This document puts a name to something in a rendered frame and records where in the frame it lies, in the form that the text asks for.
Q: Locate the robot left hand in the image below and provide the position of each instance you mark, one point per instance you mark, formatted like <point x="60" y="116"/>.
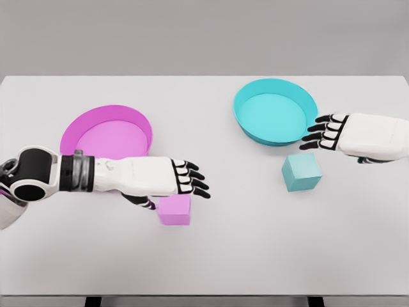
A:
<point x="153" y="176"/>

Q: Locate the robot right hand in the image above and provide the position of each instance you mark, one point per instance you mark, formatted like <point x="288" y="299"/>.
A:
<point x="351" y="136"/>

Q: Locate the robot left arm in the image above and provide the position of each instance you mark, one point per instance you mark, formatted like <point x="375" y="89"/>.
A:
<point x="48" y="174"/>

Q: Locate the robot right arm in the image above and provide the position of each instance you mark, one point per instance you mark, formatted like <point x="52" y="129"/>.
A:
<point x="394" y="139"/>

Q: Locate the pink block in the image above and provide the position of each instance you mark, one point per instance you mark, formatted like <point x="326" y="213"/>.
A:
<point x="175" y="209"/>

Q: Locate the pink plate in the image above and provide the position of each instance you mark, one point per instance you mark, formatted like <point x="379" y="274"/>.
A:
<point x="108" y="132"/>

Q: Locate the cyan block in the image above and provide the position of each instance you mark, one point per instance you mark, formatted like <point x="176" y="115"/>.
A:
<point x="301" y="172"/>

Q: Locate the cyan plate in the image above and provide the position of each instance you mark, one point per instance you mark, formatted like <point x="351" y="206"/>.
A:
<point x="271" y="112"/>

